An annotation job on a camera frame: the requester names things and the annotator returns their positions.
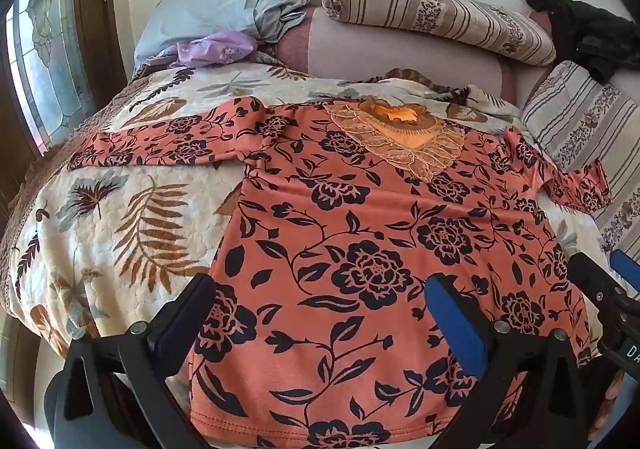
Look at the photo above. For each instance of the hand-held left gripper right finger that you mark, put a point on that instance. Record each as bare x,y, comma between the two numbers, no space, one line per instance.
457,324

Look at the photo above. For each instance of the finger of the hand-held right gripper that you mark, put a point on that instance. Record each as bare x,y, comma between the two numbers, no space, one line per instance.
595,281
627,269

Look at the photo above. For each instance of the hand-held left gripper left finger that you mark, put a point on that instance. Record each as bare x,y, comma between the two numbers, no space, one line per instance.
192,316

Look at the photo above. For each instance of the orange floral shirt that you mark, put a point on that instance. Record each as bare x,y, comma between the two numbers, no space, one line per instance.
350,249

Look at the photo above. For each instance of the person's right hand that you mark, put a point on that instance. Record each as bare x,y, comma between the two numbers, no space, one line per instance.
607,404

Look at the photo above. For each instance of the leaf print quilt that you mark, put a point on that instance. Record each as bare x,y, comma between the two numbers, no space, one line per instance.
130,209

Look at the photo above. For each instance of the striped floral seat cushion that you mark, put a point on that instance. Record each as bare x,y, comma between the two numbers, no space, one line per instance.
575,119

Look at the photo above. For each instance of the black jacket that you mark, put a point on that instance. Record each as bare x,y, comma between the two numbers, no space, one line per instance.
590,29

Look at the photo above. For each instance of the purple floral cloth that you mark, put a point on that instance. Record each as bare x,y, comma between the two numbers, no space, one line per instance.
215,49

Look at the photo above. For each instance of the pink beige sofa backrest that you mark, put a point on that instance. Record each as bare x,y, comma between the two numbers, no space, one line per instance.
390,49

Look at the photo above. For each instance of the stained glass window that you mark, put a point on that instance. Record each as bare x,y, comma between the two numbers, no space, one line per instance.
45,49

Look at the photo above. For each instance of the blue-grey pillow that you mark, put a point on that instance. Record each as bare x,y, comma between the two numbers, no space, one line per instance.
210,4

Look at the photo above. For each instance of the striped floral bolster pillow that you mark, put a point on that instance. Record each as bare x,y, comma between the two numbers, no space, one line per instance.
430,9

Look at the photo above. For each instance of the dark wooden window frame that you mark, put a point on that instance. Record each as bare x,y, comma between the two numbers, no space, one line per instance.
107,4

